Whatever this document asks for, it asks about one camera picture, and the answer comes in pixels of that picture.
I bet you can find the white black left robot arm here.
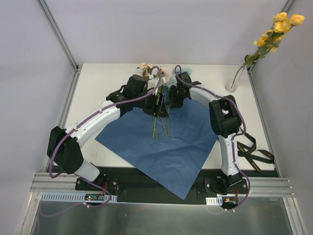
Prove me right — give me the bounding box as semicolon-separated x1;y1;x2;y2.
47;74;167;190

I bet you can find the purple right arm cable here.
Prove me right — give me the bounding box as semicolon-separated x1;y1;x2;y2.
174;64;252;196

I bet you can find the front aluminium rail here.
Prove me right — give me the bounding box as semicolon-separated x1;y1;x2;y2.
30;171;294;196

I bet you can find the blue flower bunch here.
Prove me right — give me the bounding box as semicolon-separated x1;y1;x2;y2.
162;66;194;138

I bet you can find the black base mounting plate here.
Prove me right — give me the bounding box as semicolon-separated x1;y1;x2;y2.
46;164;279;204

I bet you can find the right white cable duct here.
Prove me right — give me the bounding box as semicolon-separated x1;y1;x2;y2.
205;196;223;206

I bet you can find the white cable duct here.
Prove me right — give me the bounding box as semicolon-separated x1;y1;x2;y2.
42;192;117;203
205;196;223;206

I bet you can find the clear glass vase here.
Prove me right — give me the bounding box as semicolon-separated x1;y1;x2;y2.
225;60;246;93

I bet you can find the yellow flower bunch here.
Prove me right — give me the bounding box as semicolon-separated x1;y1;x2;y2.
242;12;305;71

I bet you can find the blue wrapping paper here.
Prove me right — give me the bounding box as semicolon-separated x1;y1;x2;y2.
95;99;217;199

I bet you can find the left aluminium table rail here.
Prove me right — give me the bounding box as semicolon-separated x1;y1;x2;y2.
44;68;83;172

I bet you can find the left aluminium frame post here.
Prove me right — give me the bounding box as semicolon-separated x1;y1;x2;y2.
36;0;79;71

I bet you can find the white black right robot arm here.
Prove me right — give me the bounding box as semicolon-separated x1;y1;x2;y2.
169;72;243;195

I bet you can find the black ribbon gold lettering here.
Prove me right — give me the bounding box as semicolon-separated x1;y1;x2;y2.
234;132;275;172

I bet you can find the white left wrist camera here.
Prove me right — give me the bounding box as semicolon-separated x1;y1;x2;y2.
147;77;163;91

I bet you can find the left white cable duct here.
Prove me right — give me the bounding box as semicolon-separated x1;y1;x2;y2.
42;192;117;203

